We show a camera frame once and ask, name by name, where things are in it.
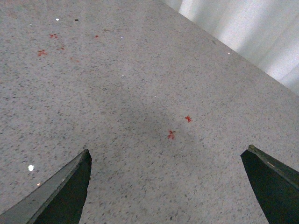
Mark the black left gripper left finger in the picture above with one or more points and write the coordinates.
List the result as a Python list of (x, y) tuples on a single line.
[(59, 200)]

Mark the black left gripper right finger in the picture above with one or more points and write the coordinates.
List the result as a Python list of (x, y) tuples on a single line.
[(276, 186)]

